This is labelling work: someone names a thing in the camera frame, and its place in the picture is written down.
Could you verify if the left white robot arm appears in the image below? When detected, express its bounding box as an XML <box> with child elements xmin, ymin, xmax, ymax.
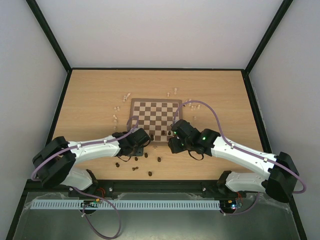
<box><xmin>31</xmin><ymin>128</ymin><xmax>151</xmax><ymax>191</ymax></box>

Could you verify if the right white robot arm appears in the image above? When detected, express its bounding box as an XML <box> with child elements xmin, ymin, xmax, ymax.
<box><xmin>168</xmin><ymin>119</ymin><xmax>299</xmax><ymax>203</ymax></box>

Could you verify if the left base circuit board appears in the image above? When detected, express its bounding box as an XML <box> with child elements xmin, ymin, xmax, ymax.
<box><xmin>79</xmin><ymin>198</ymin><xmax>103</xmax><ymax>208</ymax></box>

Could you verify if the base circuit board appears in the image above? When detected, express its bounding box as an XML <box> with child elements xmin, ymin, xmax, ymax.
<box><xmin>219</xmin><ymin>197</ymin><xmax>244</xmax><ymax>210</ymax></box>
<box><xmin>79</xmin><ymin>198</ymin><xmax>103</xmax><ymax>208</ymax></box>

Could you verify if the right base circuit board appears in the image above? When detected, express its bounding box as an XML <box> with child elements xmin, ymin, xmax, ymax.
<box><xmin>219</xmin><ymin>197</ymin><xmax>244</xmax><ymax>210</ymax></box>

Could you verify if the wooden chessboard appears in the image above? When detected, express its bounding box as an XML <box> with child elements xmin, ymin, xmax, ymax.
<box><xmin>127</xmin><ymin>98</ymin><xmax>183</xmax><ymax>146</ymax></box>

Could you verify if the black aluminium frame rail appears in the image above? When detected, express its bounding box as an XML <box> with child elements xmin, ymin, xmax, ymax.
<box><xmin>24</xmin><ymin>178</ymin><xmax>251</xmax><ymax>195</ymax></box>

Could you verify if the white slotted cable duct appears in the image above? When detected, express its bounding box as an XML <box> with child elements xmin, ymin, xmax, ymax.
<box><xmin>30</xmin><ymin>199</ymin><xmax>221</xmax><ymax>211</ymax></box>

